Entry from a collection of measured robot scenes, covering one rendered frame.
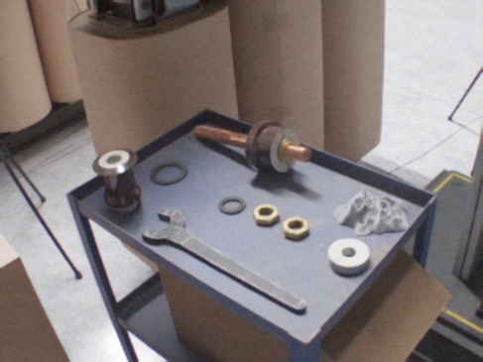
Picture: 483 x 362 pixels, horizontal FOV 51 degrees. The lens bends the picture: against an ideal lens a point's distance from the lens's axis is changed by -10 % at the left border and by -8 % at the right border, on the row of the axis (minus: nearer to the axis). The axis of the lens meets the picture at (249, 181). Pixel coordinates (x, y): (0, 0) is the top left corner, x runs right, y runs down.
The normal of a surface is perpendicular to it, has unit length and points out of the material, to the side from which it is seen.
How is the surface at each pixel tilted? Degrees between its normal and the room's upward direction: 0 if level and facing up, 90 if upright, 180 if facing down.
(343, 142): 90
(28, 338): 90
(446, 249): 0
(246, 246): 0
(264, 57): 90
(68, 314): 0
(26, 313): 90
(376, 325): 26
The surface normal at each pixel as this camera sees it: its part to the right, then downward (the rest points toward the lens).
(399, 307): 0.26, -0.58
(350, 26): 0.26, 0.55
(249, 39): -0.14, 0.58
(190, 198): -0.07, -0.81
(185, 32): 0.71, 0.37
